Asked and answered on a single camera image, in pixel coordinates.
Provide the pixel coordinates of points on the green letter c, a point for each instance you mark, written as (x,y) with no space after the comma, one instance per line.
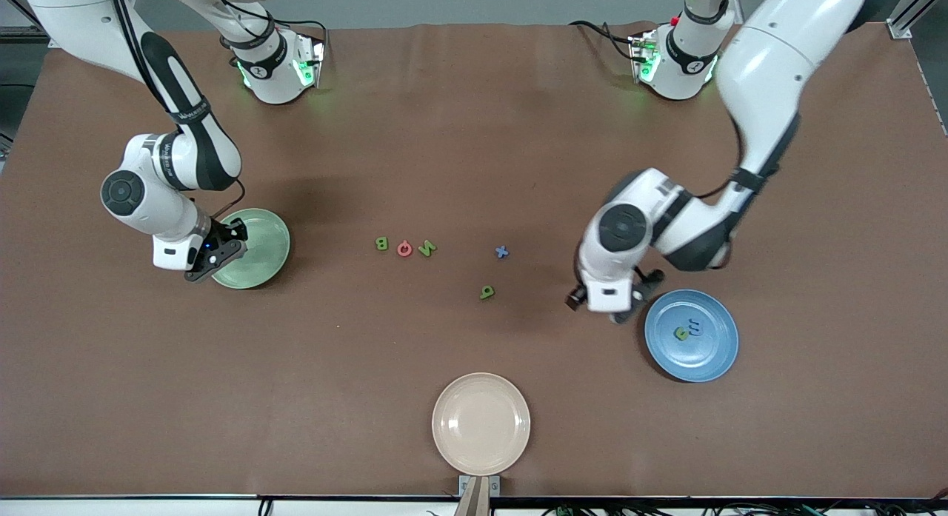
(677,334)

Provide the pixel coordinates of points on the blue letter m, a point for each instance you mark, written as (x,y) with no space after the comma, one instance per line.
(698,329)

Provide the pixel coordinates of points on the green letter q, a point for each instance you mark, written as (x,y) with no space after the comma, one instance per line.
(490,294)

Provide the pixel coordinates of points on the red letter Q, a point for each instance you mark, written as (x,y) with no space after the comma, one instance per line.
(399,249)

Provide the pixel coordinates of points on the green letter N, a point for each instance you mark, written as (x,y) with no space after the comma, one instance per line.
(427,248)

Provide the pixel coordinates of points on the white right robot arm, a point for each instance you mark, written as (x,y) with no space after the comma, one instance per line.
(74,12)

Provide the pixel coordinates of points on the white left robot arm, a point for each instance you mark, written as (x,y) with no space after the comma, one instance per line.
(770,57)

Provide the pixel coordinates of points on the green plate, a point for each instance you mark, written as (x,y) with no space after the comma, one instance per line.
(263,257)

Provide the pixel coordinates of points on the blue plate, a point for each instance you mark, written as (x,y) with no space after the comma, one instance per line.
(696,360)

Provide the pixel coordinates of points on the beige plate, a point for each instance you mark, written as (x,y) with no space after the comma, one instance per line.
(481,423)

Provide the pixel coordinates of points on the brown table mat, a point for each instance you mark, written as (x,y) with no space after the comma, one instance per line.
(474,131)

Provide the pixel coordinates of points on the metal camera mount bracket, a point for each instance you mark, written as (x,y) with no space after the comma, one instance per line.
(495,485)

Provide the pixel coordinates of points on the aluminium frame profile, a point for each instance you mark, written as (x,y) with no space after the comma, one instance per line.
(900,29)
(22,35)

